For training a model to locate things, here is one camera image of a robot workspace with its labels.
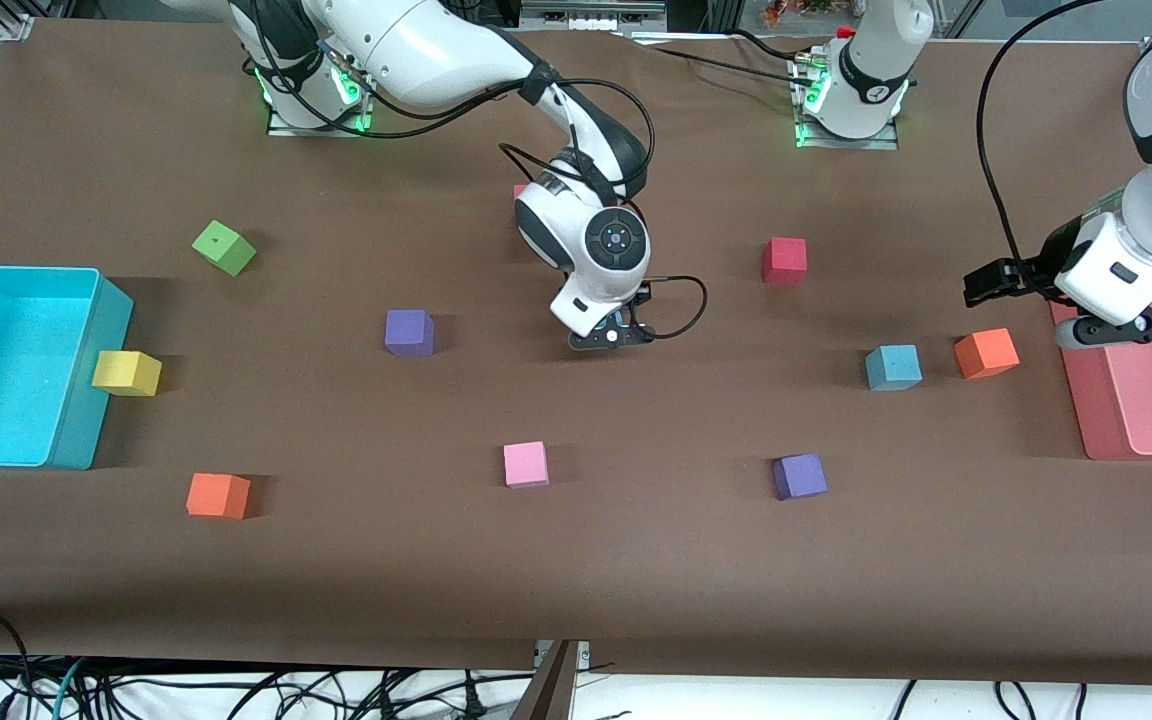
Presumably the grey equipment box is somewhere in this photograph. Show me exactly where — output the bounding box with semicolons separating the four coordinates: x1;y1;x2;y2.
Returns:
521;0;667;33

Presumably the yellow foam block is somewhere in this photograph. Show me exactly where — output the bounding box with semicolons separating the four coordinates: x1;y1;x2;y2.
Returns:
91;350;163;397

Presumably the pink foam block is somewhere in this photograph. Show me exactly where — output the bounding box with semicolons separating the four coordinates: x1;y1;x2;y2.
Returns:
503;441;550;490

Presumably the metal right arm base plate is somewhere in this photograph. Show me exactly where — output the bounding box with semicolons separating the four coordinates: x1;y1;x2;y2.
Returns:
267;108;374;139

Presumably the light blue foam block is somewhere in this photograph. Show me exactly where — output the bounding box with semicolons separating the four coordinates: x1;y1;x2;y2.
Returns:
865;344;924;392

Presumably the orange foam block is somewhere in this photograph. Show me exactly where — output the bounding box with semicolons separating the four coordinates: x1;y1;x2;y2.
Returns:
186;473;252;521
954;328;1021;381

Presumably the black cable on table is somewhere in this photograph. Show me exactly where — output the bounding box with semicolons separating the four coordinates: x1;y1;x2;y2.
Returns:
626;35;807;83

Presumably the teal cable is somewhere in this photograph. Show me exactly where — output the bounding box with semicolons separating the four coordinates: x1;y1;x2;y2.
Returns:
51;658;89;720

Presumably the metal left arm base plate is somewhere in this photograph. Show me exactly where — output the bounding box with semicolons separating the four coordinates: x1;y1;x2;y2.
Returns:
796;120;900;152

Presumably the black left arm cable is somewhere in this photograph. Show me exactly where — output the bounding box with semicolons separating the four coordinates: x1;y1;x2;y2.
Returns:
976;0;1152;266

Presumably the purple foam block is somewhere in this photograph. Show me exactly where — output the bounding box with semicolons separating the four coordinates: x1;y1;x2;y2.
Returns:
772;453;828;501
384;309;435;358

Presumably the green foam block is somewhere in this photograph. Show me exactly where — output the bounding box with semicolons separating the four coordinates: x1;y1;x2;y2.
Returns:
192;220;258;277

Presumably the brown table cover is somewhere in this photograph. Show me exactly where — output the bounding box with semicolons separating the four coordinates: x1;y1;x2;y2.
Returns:
0;18;1152;687

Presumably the silver metal bracket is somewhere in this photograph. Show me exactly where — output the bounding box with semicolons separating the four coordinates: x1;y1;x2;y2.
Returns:
534;640;592;669

